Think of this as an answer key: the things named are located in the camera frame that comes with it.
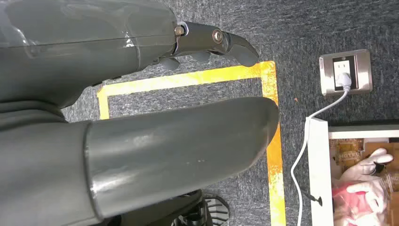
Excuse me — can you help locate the yellow floor tape marking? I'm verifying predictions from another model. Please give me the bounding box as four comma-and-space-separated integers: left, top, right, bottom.
96, 61, 287, 226

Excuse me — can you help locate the black screw hook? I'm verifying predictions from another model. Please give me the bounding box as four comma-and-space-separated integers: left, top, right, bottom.
300, 186, 323, 207

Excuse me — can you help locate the brown cardboard piece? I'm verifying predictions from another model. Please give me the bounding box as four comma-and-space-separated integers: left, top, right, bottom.
329, 138, 399, 174

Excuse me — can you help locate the pink plastic bag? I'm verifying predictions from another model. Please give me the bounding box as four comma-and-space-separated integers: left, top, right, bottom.
331, 183, 379, 226

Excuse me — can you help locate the white power plug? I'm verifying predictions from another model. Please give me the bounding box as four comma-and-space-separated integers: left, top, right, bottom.
336, 72, 352, 91

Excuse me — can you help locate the white glove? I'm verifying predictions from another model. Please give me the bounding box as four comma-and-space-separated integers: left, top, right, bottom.
339, 147, 394, 215

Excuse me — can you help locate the silver floor socket plate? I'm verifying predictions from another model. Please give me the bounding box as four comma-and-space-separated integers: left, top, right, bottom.
319, 48, 374, 97

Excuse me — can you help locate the white power cable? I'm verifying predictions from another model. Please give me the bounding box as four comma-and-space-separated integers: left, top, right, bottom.
290, 89, 350, 226

